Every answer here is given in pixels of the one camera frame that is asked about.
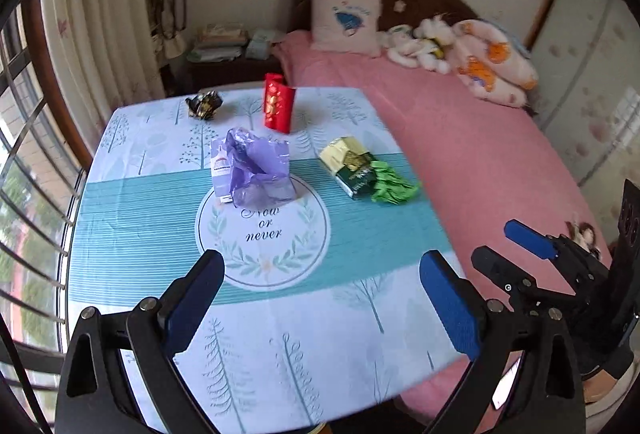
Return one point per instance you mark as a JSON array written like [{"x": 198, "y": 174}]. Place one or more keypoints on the pink bed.
[{"x": 475, "y": 138}]

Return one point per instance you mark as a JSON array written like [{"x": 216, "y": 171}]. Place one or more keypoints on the window grille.
[{"x": 30, "y": 163}]

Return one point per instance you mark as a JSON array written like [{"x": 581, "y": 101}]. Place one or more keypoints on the black and gold wrapper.
[{"x": 202, "y": 104}]

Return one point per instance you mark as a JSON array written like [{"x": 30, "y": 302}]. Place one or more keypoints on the cream curtain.
[{"x": 100, "y": 13}]

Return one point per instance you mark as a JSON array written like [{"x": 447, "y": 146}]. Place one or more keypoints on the small doll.
[{"x": 584, "y": 236}]

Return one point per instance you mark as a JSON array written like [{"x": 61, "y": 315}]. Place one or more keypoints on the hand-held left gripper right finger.
[{"x": 450, "y": 309}]

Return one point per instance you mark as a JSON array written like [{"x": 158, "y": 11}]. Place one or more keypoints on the cartoon print quilt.
[{"x": 490, "y": 63}]

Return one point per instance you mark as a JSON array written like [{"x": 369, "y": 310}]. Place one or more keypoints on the white plush toy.
[{"x": 425, "y": 43}]

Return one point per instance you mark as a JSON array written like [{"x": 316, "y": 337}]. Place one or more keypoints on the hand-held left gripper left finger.
[{"x": 192, "y": 309}]

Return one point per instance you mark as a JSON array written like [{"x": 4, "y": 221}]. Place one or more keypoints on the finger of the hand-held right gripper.
[
  {"x": 500, "y": 271},
  {"x": 530, "y": 236}
]

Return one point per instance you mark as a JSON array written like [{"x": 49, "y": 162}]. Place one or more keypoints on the embroidered white pillow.
[{"x": 345, "y": 23}]

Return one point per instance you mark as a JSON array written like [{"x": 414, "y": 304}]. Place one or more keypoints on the white wardrobe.
[{"x": 590, "y": 88}]

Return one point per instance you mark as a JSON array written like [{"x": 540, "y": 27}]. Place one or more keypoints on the green and cream carton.
[{"x": 350, "y": 163}]

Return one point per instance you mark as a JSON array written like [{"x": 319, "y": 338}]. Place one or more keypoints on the teal tissue box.
[{"x": 262, "y": 44}]

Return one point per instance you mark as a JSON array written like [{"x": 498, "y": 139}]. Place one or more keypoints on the green paper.
[{"x": 392, "y": 186}]

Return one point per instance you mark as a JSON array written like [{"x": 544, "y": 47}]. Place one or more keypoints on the dark wooden nightstand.
[{"x": 225, "y": 73}]

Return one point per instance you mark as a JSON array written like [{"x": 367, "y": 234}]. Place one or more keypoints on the red packet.
[{"x": 277, "y": 103}]

